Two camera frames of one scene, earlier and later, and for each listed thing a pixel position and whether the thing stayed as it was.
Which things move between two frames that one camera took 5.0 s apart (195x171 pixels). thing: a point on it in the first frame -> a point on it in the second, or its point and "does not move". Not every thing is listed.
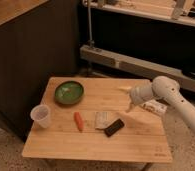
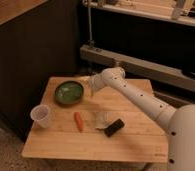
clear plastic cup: x=41 y=115 does not move
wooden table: x=85 y=118 does not move
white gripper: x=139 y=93 -> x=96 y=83
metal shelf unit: x=161 y=38 does not move
